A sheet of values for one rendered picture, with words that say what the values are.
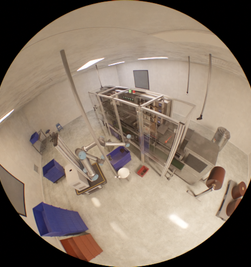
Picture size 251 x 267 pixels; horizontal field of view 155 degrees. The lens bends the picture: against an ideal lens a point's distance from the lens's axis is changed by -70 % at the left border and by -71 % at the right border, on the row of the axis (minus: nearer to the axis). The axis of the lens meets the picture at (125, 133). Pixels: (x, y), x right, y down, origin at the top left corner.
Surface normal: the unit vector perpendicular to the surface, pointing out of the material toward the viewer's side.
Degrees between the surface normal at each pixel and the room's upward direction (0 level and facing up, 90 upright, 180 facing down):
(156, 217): 0
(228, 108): 90
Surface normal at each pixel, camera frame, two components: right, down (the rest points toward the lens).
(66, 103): 0.63, 0.44
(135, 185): -0.16, -0.73
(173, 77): -0.76, 0.51
